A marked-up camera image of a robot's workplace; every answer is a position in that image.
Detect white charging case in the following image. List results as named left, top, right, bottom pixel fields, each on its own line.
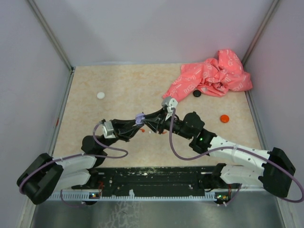
left=96, top=92, right=105, bottom=99

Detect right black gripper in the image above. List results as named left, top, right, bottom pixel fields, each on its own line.
left=142, top=107, right=193, bottom=140

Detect orange charging case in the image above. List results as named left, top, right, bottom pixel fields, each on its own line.
left=220, top=114, right=230, bottom=123

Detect black charging case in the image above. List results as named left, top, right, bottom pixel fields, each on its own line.
left=192, top=90, right=201, bottom=97

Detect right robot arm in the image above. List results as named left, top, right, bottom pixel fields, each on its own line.
left=135, top=109, right=295, bottom=198

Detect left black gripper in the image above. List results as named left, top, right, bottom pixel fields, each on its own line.
left=100, top=119, right=144, bottom=151

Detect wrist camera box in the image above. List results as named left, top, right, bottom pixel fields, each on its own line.
left=102, top=121, right=116, bottom=139
left=161, top=96, right=178, bottom=113

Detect pink patterned cloth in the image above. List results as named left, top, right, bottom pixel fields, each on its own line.
left=162, top=49, right=253, bottom=102

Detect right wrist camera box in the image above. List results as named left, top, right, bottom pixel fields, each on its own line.
left=161, top=96, right=178, bottom=113

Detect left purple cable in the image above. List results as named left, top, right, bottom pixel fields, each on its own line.
left=19, top=120, right=129, bottom=207

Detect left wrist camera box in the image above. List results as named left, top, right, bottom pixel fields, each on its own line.
left=102, top=121, right=116, bottom=139

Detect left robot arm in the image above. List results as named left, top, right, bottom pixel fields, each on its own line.
left=17, top=117, right=144, bottom=205

